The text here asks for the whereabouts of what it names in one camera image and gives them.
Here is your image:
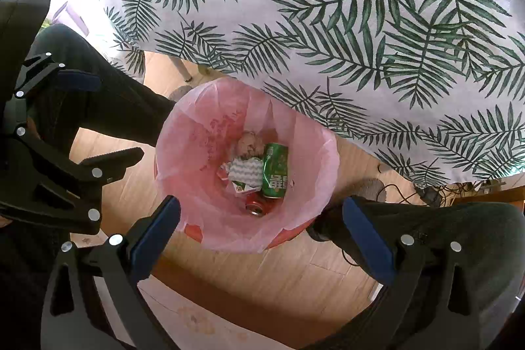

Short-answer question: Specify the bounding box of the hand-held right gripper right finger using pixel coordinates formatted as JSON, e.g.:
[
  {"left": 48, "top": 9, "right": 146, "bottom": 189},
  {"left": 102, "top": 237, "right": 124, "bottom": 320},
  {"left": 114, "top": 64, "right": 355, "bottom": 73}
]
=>
[{"left": 342, "top": 196, "right": 517, "bottom": 350}]

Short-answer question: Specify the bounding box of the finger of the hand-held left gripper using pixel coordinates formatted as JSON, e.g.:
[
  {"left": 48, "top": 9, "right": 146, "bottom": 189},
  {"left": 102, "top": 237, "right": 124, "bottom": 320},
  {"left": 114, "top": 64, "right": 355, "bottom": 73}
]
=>
[
  {"left": 0, "top": 126, "right": 145, "bottom": 236},
  {"left": 14, "top": 52, "right": 102, "bottom": 98}
]

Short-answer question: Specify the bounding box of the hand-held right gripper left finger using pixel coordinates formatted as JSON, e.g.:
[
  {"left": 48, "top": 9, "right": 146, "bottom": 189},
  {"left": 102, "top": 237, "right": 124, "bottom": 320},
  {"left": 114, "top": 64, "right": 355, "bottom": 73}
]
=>
[{"left": 41, "top": 195, "right": 182, "bottom": 350}]

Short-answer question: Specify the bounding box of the red trash bin pink liner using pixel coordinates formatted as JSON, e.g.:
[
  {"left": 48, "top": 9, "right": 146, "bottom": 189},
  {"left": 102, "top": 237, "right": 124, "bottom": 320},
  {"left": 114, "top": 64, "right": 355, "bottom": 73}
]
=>
[{"left": 154, "top": 77, "right": 340, "bottom": 254}]

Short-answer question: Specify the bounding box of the green white medicine box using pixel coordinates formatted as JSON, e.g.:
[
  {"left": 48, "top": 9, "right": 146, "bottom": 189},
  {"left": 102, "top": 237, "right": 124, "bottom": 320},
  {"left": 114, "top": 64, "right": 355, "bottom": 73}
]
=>
[{"left": 230, "top": 180, "right": 261, "bottom": 197}]

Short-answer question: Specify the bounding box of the crushed red can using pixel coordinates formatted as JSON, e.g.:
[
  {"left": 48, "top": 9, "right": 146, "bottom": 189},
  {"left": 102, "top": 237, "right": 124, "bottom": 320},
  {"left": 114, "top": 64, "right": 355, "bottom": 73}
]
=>
[{"left": 245, "top": 197, "right": 275, "bottom": 217}]

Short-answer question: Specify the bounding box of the crushed green can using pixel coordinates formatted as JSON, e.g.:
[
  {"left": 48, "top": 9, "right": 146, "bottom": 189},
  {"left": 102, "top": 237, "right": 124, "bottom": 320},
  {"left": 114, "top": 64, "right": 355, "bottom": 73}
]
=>
[{"left": 261, "top": 143, "right": 290, "bottom": 199}]

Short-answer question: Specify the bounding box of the chevron patterned foam wrap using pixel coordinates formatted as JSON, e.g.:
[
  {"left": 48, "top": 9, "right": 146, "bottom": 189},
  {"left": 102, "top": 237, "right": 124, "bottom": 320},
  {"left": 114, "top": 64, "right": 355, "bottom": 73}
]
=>
[{"left": 227, "top": 155, "right": 264, "bottom": 189}]

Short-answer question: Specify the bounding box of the brown paper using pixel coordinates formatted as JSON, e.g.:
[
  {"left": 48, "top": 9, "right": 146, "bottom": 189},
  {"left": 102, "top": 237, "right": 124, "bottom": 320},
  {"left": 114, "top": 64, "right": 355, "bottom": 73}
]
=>
[{"left": 236, "top": 131, "right": 267, "bottom": 158}]

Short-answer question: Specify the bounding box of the person's left leg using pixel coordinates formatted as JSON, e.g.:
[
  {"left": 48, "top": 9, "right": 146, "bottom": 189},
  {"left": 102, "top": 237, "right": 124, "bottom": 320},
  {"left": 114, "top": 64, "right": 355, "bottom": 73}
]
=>
[{"left": 25, "top": 24, "right": 177, "bottom": 154}]

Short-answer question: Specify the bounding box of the person's leg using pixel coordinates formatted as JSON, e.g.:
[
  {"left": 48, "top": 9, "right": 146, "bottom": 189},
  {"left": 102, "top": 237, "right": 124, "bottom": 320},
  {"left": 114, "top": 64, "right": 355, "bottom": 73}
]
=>
[
  {"left": 307, "top": 198, "right": 525, "bottom": 350},
  {"left": 25, "top": 24, "right": 177, "bottom": 154}
]

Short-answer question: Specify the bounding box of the purple object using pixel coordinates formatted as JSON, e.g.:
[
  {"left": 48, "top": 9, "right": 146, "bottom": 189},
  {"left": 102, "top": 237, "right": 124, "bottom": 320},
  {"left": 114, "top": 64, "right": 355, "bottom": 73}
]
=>
[{"left": 51, "top": 1, "right": 89, "bottom": 37}]

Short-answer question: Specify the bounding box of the grey round floor pad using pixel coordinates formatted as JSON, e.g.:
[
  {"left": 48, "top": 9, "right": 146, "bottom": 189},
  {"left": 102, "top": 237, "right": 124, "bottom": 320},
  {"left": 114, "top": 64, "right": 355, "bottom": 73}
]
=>
[
  {"left": 170, "top": 85, "right": 193, "bottom": 102},
  {"left": 357, "top": 178, "right": 386, "bottom": 201}
]

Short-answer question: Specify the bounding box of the person's right leg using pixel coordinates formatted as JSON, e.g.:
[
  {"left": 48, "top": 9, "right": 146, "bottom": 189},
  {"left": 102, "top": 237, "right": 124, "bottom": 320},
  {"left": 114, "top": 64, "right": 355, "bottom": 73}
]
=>
[{"left": 307, "top": 198, "right": 525, "bottom": 350}]

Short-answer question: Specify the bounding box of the white table leg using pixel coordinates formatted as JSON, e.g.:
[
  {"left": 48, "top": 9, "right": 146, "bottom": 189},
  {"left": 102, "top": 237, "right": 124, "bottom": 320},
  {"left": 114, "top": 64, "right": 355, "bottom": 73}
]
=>
[{"left": 174, "top": 57, "right": 193, "bottom": 82}]

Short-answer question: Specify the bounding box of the leaf print tablecloth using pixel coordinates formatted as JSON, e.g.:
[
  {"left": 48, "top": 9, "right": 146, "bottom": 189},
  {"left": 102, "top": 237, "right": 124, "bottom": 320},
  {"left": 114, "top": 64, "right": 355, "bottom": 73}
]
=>
[{"left": 55, "top": 0, "right": 525, "bottom": 189}]

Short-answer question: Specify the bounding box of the black cable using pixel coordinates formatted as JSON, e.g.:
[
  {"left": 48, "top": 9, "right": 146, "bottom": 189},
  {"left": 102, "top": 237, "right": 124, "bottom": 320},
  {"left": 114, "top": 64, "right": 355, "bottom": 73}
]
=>
[{"left": 377, "top": 178, "right": 493, "bottom": 207}]

